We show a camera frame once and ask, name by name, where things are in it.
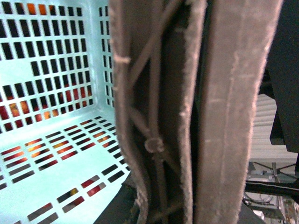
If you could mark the brown basket handle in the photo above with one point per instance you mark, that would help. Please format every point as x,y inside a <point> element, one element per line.
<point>186,78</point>

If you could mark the light blue plastic basket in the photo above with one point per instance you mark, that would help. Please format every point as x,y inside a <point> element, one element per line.
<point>60,162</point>

